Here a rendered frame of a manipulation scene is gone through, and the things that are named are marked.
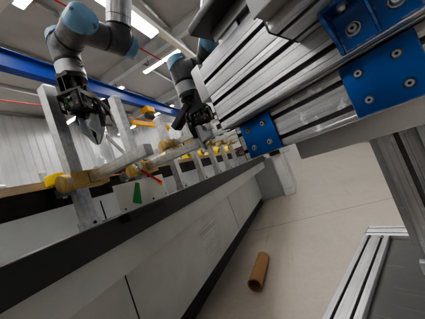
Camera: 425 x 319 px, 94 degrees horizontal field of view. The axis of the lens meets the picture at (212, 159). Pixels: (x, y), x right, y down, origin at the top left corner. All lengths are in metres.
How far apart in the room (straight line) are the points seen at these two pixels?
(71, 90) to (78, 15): 0.19
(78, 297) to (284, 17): 0.72
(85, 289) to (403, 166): 0.83
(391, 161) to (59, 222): 1.00
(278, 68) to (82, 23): 0.52
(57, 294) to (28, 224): 0.28
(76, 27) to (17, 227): 0.60
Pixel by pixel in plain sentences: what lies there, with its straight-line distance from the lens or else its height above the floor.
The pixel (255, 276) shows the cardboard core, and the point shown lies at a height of 0.08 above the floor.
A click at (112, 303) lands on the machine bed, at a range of 1.00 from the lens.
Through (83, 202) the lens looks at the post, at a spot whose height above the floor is 0.78.
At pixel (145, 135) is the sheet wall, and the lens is 12.20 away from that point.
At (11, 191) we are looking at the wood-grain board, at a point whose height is 0.89.
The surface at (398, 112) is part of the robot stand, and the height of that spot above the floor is 0.71.
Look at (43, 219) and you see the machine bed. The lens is 0.88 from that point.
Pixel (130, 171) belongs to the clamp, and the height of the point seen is 0.84.
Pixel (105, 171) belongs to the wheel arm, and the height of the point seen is 0.84.
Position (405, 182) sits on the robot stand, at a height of 0.56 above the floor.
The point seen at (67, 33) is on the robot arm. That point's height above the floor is 1.21.
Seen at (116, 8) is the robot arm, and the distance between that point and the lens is 0.81.
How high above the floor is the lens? 0.73
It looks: 3 degrees up
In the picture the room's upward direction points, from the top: 20 degrees counter-clockwise
